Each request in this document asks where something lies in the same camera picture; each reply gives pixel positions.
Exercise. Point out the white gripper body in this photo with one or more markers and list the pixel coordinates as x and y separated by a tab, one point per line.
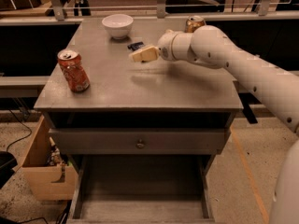
164	48

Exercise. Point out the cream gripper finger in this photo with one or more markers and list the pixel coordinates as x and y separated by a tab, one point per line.
145	54

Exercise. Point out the blue rxbar wrapper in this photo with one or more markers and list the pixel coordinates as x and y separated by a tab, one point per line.
135	46

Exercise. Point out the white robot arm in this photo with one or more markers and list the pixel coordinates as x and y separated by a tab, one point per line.
276	88

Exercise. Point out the grey wooden drawer cabinet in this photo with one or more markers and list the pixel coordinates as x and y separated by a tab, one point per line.
126	95

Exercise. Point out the closed grey drawer with knob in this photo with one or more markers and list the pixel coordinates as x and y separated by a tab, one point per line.
90	141

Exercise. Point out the open grey middle drawer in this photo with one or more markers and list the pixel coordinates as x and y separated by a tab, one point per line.
132	189

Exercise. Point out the gold soda can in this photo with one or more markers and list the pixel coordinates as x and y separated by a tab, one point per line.
193	23

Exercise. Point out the white ceramic bowl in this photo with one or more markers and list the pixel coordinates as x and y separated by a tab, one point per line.
118	26

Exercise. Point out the orange soda can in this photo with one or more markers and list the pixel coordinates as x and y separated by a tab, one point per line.
75	75

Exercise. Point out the wooden storage box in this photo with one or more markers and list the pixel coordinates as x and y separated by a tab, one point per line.
47	183

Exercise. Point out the black object at left edge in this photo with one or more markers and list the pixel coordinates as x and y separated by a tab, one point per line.
7	163

